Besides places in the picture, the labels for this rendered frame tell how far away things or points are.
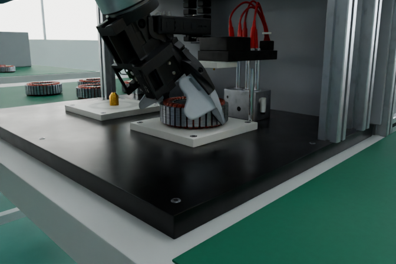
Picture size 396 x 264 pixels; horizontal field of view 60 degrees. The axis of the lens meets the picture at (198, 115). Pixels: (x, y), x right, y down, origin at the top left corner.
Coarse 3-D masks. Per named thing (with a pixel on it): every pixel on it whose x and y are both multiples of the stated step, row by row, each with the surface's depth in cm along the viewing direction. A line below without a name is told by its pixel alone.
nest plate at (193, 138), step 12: (144, 120) 58; (156, 120) 58; (228, 120) 58; (240, 120) 58; (144, 132) 54; (156, 132) 52; (168, 132) 50; (180, 132) 50; (192, 132) 50; (204, 132) 50; (216, 132) 50; (228, 132) 52; (240, 132) 54; (192, 144) 47
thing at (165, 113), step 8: (160, 104) 54; (168, 104) 53; (176, 104) 52; (184, 104) 51; (224, 104) 54; (160, 112) 55; (168, 112) 52; (176, 112) 51; (224, 112) 53; (160, 120) 55; (168, 120) 53; (176, 120) 52; (184, 120) 51; (192, 120) 51; (200, 120) 51; (208, 120) 51; (216, 120) 53
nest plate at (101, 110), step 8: (72, 104) 74; (80, 104) 74; (88, 104) 74; (96, 104) 74; (104, 104) 74; (120, 104) 74; (128, 104) 74; (136, 104) 74; (152, 104) 74; (72, 112) 71; (80, 112) 69; (88, 112) 66; (96, 112) 65; (104, 112) 65; (112, 112) 65; (120, 112) 66; (128, 112) 67; (136, 112) 69; (144, 112) 70; (152, 112) 72
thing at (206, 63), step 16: (208, 48) 58; (224, 48) 56; (240, 48) 58; (256, 48) 63; (208, 64) 56; (224, 64) 56; (240, 64) 66; (256, 64) 63; (240, 80) 67; (256, 80) 64
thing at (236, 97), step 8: (232, 88) 67; (240, 88) 67; (232, 96) 66; (240, 96) 64; (248, 96) 63; (256, 96) 62; (264, 96) 64; (232, 104) 66; (240, 104) 64; (248, 104) 63; (256, 104) 62; (232, 112) 66; (240, 112) 65; (248, 112) 63; (256, 112) 63; (256, 120) 63
